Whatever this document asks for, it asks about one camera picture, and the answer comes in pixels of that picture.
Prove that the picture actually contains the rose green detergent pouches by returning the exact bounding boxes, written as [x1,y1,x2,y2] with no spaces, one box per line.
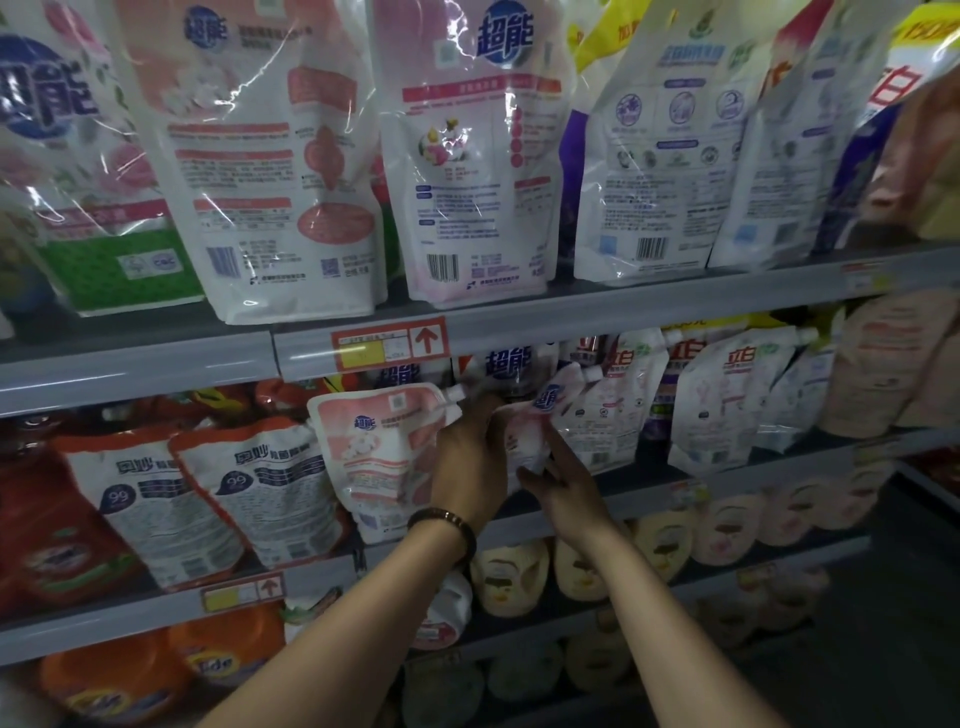
[0,0,207,318]

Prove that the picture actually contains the grey metal shelf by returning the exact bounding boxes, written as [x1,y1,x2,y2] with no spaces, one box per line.
[0,240,960,728]

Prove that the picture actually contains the person's right forearm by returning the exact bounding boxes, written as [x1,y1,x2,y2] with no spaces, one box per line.
[577,517,791,728]

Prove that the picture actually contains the person's right hand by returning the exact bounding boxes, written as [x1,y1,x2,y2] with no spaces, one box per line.
[517,429,618,551]

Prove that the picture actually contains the row of pale round packs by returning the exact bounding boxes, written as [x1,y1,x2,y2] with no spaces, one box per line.
[396,562,845,710]

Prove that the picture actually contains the row of red detergent bottles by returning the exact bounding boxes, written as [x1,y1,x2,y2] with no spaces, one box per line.
[0,378,326,618]

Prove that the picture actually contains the red-framed price tag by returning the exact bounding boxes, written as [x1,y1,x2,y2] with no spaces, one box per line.
[201,571,288,615]
[331,318,452,375]

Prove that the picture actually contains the row of pale yellow bottles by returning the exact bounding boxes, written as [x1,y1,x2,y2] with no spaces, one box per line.
[471,456,905,621]

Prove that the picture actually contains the white green-label bottle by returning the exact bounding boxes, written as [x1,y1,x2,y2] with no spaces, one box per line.
[406,568,476,651]

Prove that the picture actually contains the person's left hand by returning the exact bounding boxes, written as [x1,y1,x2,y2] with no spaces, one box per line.
[427,387,521,530]

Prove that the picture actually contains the person's left forearm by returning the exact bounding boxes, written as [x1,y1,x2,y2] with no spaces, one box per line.
[202,517,476,728]

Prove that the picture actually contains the dark beaded bracelet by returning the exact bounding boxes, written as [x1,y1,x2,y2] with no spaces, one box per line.
[406,504,480,566]

